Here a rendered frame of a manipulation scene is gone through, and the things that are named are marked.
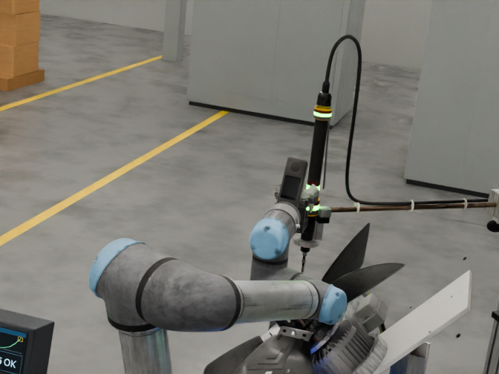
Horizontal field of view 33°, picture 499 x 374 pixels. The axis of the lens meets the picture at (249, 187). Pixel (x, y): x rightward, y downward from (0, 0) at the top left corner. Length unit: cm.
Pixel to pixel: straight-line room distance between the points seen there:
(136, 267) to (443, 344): 376
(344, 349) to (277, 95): 735
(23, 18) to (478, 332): 678
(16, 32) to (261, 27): 282
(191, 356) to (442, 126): 394
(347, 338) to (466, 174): 550
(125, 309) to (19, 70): 891
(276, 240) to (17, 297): 353
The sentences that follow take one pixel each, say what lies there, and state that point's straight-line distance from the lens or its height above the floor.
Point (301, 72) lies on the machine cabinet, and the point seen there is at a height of 60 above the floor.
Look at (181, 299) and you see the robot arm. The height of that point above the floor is 167.
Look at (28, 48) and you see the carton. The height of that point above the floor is 44.
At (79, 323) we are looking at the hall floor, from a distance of 478.
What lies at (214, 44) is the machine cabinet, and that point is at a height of 76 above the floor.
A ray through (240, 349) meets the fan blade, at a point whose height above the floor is 106.
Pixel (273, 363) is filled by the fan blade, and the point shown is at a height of 119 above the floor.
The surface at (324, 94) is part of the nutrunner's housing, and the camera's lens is 207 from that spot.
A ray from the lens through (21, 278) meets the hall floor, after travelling 530.
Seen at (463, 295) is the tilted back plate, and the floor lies 135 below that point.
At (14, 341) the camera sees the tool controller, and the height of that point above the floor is 122.
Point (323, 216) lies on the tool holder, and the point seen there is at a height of 153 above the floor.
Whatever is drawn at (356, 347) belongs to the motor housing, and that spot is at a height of 116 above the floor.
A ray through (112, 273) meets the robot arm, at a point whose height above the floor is 167.
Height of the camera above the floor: 227
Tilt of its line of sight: 18 degrees down
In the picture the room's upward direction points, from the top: 6 degrees clockwise
